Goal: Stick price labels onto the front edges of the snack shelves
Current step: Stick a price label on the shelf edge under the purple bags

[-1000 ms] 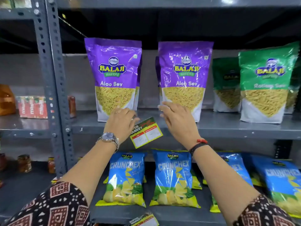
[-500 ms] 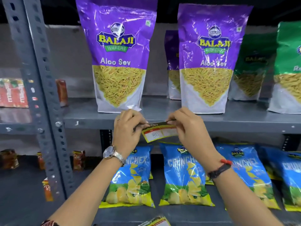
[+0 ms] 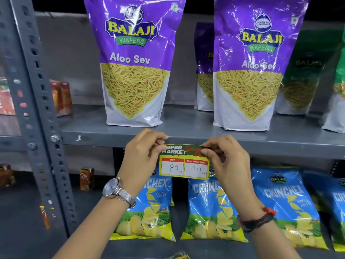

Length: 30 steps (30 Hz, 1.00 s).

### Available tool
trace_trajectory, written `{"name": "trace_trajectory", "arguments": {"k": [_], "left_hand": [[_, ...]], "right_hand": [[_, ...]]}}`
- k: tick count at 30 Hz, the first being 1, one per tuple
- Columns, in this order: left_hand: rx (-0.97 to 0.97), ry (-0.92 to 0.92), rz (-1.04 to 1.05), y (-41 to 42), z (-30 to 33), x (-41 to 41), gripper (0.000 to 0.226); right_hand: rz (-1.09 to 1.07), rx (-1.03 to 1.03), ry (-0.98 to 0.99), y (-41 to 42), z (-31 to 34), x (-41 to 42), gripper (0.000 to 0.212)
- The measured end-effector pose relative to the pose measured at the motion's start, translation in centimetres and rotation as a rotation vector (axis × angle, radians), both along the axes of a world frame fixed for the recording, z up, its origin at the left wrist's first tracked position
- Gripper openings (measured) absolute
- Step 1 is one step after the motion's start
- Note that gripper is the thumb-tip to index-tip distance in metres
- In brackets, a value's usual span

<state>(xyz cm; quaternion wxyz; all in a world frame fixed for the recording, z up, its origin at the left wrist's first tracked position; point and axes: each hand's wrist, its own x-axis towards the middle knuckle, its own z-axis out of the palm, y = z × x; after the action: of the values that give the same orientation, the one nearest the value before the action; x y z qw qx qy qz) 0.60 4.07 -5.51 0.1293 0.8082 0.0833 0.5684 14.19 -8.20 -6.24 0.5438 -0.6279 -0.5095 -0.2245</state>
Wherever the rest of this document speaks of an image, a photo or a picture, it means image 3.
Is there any blue chips bag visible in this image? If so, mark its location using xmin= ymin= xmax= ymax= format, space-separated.
xmin=302 ymin=170 xmax=345 ymax=253
xmin=110 ymin=167 xmax=176 ymax=242
xmin=180 ymin=167 xmax=249 ymax=243
xmin=251 ymin=166 xmax=329 ymax=251

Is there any green snack bag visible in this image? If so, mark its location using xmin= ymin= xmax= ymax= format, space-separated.
xmin=321 ymin=24 xmax=345 ymax=134
xmin=275 ymin=28 xmax=344 ymax=116

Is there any grey perforated shelf upright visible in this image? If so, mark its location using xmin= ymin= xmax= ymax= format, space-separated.
xmin=0 ymin=0 xmax=79 ymax=236

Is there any black and red wrist band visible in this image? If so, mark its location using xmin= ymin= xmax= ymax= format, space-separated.
xmin=237 ymin=207 xmax=277 ymax=233

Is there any red packet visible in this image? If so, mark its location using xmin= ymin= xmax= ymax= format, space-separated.
xmin=0 ymin=78 xmax=16 ymax=116

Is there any person's right forearm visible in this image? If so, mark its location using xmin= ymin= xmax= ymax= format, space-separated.
xmin=249 ymin=220 xmax=302 ymax=259

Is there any orange packet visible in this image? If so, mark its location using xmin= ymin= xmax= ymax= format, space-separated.
xmin=40 ymin=204 xmax=51 ymax=230

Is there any yellow packet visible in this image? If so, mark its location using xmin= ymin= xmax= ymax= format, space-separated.
xmin=166 ymin=251 xmax=191 ymax=259

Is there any person's left hand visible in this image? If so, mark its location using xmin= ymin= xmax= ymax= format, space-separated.
xmin=118 ymin=128 xmax=169 ymax=199

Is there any grey metal shelf board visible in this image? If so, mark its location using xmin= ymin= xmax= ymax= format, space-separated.
xmin=0 ymin=171 xmax=345 ymax=259
xmin=0 ymin=104 xmax=345 ymax=160

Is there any person's right hand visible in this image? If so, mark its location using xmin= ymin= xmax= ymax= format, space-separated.
xmin=201 ymin=135 xmax=264 ymax=218

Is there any brown packet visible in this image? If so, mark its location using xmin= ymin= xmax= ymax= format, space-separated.
xmin=0 ymin=164 xmax=16 ymax=187

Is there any yellow and green price tag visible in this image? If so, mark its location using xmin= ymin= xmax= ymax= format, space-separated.
xmin=159 ymin=144 xmax=210 ymax=181

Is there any brown juice carton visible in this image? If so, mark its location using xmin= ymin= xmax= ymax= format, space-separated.
xmin=79 ymin=168 xmax=95 ymax=191

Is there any person's left forearm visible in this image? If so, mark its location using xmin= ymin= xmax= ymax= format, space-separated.
xmin=52 ymin=196 xmax=135 ymax=259

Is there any purple snack bag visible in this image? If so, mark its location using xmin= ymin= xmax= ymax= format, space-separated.
xmin=83 ymin=0 xmax=187 ymax=128
xmin=213 ymin=0 xmax=313 ymax=131
xmin=194 ymin=22 xmax=215 ymax=112

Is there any silver wristwatch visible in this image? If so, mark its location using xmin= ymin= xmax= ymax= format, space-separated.
xmin=102 ymin=177 xmax=137 ymax=209

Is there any red juice carton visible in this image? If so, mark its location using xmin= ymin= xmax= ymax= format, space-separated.
xmin=50 ymin=80 xmax=74 ymax=117

